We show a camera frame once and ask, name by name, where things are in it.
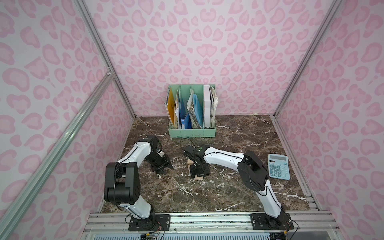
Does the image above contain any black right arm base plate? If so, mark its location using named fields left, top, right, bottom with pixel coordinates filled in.
left=250, top=212, right=295, bottom=232

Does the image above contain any mint green file organizer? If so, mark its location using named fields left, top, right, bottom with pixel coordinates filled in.
left=165, top=83, right=217, bottom=139

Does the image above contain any papers and folders stack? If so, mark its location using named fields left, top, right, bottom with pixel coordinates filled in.
left=164, top=84, right=219, bottom=130

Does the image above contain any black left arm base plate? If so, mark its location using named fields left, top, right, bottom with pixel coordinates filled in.
left=128, top=214, right=171, bottom=232

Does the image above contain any aluminium front rail frame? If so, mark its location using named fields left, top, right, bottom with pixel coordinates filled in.
left=81, top=211, right=344, bottom=240

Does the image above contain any teal desk calculator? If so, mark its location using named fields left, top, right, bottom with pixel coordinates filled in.
left=268, top=154, right=291, bottom=181

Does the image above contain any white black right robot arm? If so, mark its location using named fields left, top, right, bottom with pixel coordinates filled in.
left=184, top=145, right=293, bottom=227

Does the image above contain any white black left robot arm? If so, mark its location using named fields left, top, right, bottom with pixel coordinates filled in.
left=104, top=135, right=173, bottom=220

